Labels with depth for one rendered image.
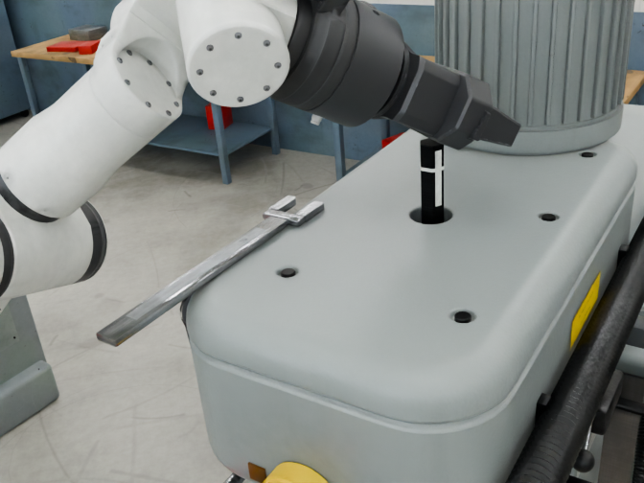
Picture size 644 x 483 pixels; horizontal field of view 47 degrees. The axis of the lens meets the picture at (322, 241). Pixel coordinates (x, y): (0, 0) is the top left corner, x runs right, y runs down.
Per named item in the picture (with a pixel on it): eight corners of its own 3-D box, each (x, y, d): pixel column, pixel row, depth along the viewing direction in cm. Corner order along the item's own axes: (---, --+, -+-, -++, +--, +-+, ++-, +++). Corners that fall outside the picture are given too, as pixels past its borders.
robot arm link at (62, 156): (148, 68, 60) (4, 198, 67) (57, 53, 50) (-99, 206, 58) (215, 178, 59) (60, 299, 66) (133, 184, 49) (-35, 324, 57)
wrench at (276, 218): (126, 353, 50) (124, 342, 50) (86, 337, 52) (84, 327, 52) (324, 209, 68) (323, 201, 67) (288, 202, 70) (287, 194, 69)
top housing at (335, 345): (475, 595, 50) (480, 409, 42) (180, 464, 63) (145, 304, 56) (632, 271, 84) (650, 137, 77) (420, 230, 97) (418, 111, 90)
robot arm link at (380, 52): (377, 139, 67) (264, 97, 61) (421, 37, 65) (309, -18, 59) (459, 185, 57) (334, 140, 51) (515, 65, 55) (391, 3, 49)
